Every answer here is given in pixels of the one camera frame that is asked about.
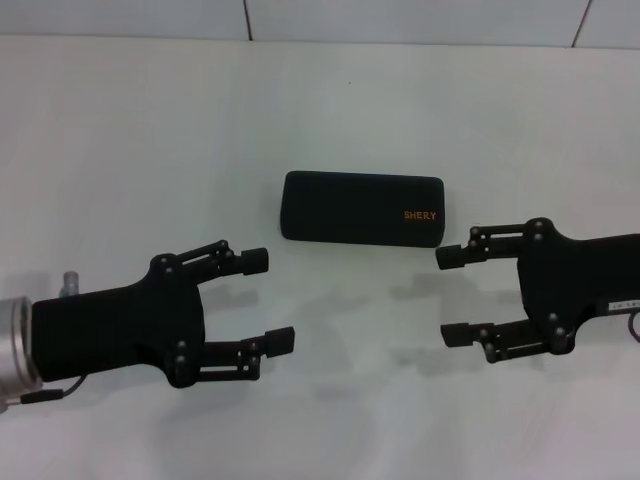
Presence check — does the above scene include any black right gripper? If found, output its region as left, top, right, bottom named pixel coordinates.
left=435, top=216, right=640, bottom=364

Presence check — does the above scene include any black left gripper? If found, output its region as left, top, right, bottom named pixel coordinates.
left=29, top=239, right=272, bottom=391

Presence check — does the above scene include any black glasses case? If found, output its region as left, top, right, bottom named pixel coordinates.
left=279, top=170, right=447, bottom=249

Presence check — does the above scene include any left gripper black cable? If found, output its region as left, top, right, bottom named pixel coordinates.
left=0, top=374, right=90, bottom=412

